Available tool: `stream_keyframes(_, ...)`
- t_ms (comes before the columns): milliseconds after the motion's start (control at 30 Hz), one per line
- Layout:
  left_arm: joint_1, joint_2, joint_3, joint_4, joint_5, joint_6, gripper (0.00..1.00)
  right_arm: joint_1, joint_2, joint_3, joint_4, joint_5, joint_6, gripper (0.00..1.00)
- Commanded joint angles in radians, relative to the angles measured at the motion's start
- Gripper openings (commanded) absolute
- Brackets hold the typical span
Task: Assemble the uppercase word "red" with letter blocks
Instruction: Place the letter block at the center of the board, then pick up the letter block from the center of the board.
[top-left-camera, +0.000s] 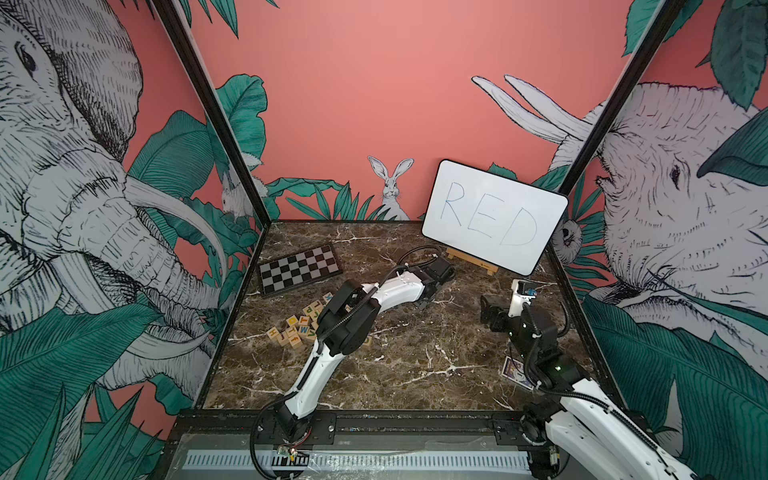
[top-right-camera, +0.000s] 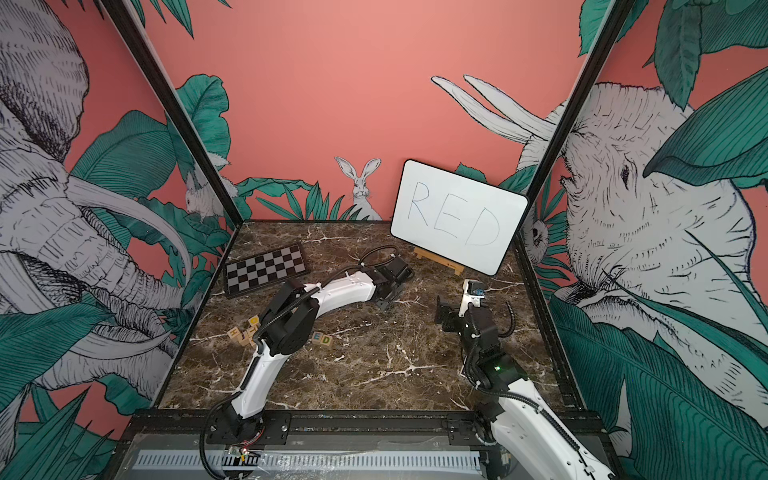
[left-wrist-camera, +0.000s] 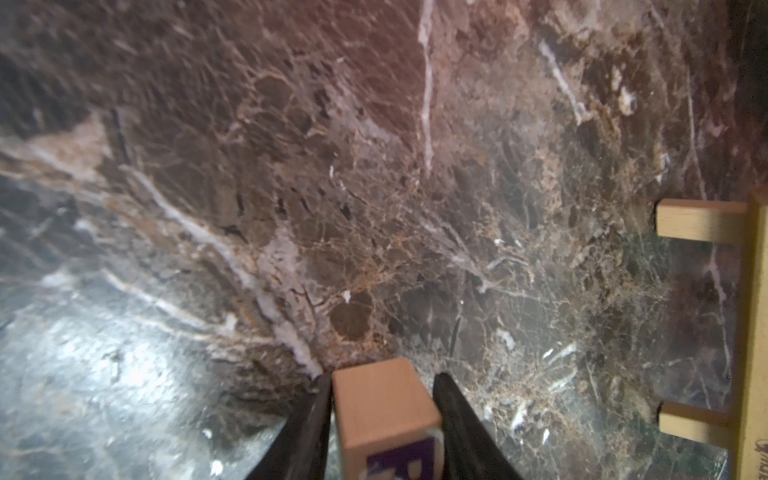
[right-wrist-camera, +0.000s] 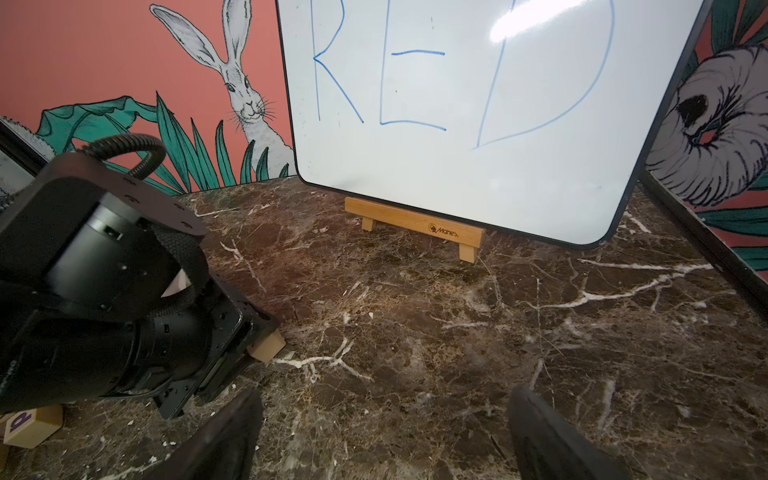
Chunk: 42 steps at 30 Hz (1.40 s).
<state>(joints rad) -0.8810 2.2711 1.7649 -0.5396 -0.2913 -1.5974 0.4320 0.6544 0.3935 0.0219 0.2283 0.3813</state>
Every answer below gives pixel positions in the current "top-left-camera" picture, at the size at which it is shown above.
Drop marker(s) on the black white chessboard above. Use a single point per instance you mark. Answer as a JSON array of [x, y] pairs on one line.
[[298, 269]]

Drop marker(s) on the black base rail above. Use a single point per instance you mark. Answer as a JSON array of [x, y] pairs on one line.
[[329, 427]]

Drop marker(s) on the white slotted cable duct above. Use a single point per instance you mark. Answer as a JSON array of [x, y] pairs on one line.
[[512, 462]]

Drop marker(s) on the pile of wooden letter blocks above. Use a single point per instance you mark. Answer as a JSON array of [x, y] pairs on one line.
[[296, 330]]

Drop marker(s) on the white whiteboard reading RED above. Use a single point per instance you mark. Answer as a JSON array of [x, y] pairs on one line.
[[496, 219]]

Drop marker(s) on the playing card box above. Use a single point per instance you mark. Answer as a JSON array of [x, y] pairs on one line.
[[512, 370]]

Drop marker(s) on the wooden easel stand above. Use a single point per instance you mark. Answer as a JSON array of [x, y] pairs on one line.
[[490, 268]]

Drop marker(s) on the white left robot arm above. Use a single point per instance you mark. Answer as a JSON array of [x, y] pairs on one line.
[[344, 325]]

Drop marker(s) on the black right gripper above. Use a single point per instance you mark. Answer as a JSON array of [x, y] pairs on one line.
[[494, 309]]

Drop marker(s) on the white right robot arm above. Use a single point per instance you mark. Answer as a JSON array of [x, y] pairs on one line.
[[575, 415]]

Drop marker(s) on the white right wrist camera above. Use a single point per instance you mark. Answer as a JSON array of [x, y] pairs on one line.
[[523, 292]]

